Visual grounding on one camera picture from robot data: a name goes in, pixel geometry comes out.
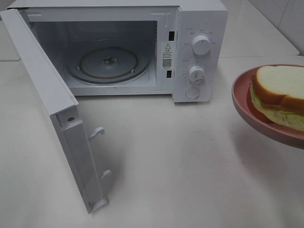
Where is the warning label with QR code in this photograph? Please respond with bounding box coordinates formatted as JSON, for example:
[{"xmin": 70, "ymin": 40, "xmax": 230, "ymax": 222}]
[{"xmin": 161, "ymin": 42, "xmax": 173, "ymax": 69}]

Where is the round door release button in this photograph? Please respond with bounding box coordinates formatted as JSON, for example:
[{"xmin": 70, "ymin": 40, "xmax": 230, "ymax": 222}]
[{"xmin": 185, "ymin": 88, "xmax": 200, "ymax": 99}]

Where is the white microwave oven body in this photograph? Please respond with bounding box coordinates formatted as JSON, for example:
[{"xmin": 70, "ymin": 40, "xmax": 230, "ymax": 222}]
[{"xmin": 6, "ymin": 0, "xmax": 228, "ymax": 103}]

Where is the upper white power knob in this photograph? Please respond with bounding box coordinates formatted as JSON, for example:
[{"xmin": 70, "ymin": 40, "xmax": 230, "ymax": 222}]
[{"xmin": 192, "ymin": 34, "xmax": 211, "ymax": 56}]

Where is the pink round plate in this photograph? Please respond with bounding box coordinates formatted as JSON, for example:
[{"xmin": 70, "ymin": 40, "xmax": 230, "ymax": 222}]
[{"xmin": 231, "ymin": 66, "xmax": 304, "ymax": 149}]

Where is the white microwave door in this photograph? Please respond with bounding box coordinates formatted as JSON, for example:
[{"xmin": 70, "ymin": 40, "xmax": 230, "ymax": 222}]
[{"xmin": 0, "ymin": 9, "xmax": 111, "ymax": 213}]

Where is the sandwich with lettuce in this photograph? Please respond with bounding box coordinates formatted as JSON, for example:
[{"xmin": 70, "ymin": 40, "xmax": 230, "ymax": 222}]
[{"xmin": 250, "ymin": 65, "xmax": 304, "ymax": 132}]

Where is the white timer knob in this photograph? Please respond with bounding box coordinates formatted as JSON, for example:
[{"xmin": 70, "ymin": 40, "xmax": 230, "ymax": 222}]
[{"xmin": 188, "ymin": 66, "xmax": 205, "ymax": 84}]

